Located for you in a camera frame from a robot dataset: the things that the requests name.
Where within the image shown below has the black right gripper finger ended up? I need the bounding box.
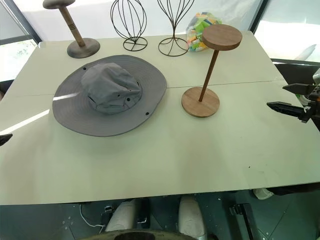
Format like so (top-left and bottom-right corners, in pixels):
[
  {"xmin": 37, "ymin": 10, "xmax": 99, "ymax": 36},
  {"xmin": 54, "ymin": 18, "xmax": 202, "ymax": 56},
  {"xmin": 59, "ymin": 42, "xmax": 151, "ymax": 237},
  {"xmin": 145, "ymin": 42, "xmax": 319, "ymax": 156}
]
[
  {"xmin": 266, "ymin": 100, "xmax": 311, "ymax": 124},
  {"xmin": 282, "ymin": 83, "xmax": 314, "ymax": 96}
]

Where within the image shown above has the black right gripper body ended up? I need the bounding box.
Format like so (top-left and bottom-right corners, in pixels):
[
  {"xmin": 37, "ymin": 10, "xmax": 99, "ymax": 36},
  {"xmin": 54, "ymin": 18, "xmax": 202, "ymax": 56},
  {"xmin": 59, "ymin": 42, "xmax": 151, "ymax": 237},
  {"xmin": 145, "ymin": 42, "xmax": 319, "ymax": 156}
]
[{"xmin": 309, "ymin": 84, "xmax": 320, "ymax": 119}]

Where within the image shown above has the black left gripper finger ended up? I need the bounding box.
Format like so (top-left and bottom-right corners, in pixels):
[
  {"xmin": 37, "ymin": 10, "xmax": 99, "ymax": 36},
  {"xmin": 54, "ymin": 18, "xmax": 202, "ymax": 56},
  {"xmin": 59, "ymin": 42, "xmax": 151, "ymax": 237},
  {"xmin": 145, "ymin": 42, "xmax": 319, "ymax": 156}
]
[{"xmin": 0, "ymin": 133, "xmax": 14, "ymax": 147}]

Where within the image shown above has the grey wide-brim hat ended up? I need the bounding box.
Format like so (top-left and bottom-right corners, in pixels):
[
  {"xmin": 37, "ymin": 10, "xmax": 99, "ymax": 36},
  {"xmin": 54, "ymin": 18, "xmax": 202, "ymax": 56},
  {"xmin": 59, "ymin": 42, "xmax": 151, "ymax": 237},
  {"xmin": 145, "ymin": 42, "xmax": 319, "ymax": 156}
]
[{"xmin": 51, "ymin": 54, "xmax": 168, "ymax": 138}]

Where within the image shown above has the brown wooden disc-top hat stand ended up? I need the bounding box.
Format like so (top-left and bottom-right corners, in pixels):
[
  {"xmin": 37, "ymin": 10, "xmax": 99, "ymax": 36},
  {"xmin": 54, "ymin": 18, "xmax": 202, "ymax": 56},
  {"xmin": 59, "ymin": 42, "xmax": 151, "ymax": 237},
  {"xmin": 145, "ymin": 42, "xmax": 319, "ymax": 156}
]
[{"xmin": 181, "ymin": 24, "xmax": 243, "ymax": 119}]

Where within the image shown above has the grey-brown wooden mushroom hat stand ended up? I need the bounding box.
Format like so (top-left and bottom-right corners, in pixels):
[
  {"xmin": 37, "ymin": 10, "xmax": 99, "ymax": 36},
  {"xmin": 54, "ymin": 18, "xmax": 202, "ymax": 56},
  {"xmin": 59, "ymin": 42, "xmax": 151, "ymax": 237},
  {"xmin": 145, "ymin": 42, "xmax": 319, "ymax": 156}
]
[{"xmin": 42, "ymin": 0, "xmax": 101, "ymax": 59}]

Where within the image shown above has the white shoe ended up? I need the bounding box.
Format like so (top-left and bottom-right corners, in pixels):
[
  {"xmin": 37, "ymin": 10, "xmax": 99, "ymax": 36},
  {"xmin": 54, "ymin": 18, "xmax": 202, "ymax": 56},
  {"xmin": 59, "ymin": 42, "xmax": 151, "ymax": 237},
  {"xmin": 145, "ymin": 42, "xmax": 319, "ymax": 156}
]
[{"xmin": 252, "ymin": 187, "xmax": 274, "ymax": 200}]

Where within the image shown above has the clear bag of coloured blocks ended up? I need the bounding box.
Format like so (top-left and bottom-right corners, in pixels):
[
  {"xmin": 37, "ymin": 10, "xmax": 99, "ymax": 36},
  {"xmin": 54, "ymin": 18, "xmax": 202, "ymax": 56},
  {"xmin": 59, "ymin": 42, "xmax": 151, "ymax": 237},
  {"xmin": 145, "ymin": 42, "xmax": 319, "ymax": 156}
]
[{"xmin": 186, "ymin": 11, "xmax": 223, "ymax": 53}]

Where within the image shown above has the silver robot left leg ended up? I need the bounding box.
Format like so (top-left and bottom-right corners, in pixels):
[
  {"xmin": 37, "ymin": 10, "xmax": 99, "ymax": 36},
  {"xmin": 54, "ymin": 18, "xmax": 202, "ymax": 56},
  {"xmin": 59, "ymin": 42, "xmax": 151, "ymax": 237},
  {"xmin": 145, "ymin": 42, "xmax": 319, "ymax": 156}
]
[{"xmin": 104, "ymin": 199, "xmax": 138, "ymax": 233}]

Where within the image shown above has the silver robot leg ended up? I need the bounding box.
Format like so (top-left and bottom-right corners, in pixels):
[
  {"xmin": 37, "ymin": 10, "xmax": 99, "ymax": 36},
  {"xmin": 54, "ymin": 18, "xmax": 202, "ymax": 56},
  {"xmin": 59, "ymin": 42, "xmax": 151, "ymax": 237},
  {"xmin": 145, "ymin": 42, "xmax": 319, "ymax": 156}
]
[
  {"xmin": 104, "ymin": 199, "xmax": 138, "ymax": 233},
  {"xmin": 177, "ymin": 195, "xmax": 209, "ymax": 239}
]

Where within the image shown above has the silver robot right leg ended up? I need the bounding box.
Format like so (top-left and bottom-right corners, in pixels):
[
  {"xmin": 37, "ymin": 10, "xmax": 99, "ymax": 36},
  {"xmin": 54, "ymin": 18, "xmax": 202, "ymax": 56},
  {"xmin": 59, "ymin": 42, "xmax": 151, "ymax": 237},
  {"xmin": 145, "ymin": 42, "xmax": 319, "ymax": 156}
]
[{"xmin": 177, "ymin": 195, "xmax": 209, "ymax": 239}]

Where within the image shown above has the thin white cable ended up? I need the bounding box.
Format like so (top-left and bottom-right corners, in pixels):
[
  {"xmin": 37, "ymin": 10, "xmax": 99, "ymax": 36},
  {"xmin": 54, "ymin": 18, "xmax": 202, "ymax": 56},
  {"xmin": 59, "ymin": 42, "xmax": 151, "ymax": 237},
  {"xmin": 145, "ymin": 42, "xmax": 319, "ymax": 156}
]
[{"xmin": 79, "ymin": 204, "xmax": 107, "ymax": 229}]

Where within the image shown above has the black table leg frame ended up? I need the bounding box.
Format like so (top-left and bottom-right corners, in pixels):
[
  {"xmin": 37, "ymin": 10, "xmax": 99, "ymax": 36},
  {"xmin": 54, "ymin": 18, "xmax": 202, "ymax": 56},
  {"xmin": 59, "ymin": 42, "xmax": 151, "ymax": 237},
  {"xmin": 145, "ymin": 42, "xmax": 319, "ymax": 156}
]
[{"xmin": 227, "ymin": 202, "xmax": 259, "ymax": 240}]

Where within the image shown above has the black wire flared stand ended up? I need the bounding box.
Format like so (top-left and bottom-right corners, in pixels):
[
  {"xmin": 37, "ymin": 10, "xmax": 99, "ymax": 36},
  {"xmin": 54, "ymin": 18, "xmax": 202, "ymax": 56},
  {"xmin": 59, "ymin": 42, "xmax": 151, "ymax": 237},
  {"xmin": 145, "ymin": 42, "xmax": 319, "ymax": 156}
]
[{"xmin": 156, "ymin": 0, "xmax": 195, "ymax": 57}]

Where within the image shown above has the black wire globe stand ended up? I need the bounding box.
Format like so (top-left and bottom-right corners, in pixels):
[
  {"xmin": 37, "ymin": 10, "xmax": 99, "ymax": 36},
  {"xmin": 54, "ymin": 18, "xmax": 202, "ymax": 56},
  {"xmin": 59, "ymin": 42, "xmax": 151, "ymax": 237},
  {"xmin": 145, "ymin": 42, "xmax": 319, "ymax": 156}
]
[{"xmin": 110, "ymin": 0, "xmax": 148, "ymax": 52}]

